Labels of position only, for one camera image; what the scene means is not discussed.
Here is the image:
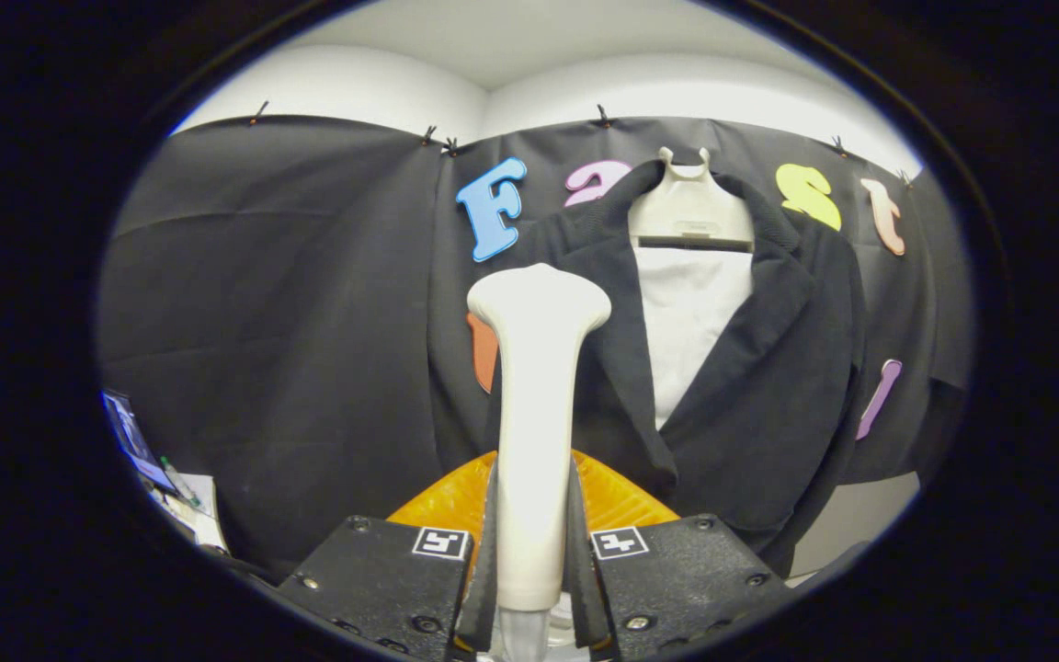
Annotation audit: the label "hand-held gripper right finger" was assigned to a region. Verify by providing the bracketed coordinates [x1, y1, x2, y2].
[569, 449, 792, 662]

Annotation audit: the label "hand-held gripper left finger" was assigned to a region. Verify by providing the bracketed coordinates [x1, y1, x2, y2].
[272, 451, 500, 662]

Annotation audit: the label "black suit jacket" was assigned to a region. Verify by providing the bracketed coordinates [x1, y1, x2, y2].
[484, 158, 869, 580]

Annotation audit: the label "white shirt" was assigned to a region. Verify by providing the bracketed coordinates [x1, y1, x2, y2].
[632, 244, 756, 431]

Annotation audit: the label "white papers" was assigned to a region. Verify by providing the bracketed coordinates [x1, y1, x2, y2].
[157, 474, 229, 553]

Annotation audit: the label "green pen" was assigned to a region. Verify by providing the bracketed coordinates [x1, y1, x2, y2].
[160, 457, 204, 509]

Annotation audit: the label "black backdrop cloth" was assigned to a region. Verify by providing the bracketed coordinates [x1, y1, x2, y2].
[96, 115, 972, 580]

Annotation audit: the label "white plastic hanger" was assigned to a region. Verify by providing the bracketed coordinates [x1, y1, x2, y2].
[626, 145, 756, 251]

